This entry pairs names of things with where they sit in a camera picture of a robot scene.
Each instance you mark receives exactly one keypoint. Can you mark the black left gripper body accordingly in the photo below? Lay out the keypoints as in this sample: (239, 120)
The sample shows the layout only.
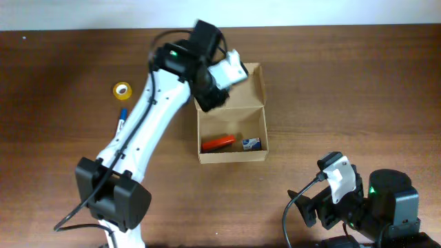
(213, 98)

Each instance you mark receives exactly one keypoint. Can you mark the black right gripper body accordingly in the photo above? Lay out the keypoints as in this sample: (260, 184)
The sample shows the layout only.
(313, 209)

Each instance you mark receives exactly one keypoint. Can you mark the brown cardboard box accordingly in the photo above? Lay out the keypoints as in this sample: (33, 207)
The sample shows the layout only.
(242, 115)

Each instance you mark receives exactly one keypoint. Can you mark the white blue staples box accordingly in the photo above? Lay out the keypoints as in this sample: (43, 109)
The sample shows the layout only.
(251, 144)

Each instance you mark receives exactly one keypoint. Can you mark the yellow adhesive tape roll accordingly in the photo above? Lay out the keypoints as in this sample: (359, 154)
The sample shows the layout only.
(122, 91)

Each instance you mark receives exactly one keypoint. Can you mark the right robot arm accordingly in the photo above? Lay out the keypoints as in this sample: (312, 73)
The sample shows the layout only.
(386, 213)

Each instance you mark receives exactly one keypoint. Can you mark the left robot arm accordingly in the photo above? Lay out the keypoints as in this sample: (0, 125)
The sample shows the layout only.
(110, 185)

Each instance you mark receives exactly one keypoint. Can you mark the blue white marker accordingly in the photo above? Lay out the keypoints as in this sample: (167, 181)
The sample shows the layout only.
(122, 120)

